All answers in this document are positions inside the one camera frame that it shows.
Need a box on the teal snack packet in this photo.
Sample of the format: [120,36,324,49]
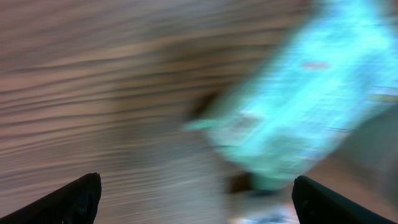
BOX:
[186,0,397,191]

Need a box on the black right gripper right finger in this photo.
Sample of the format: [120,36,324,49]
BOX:
[292,175,395,224]

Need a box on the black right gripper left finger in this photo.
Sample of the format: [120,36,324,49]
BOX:
[1,172,102,224]

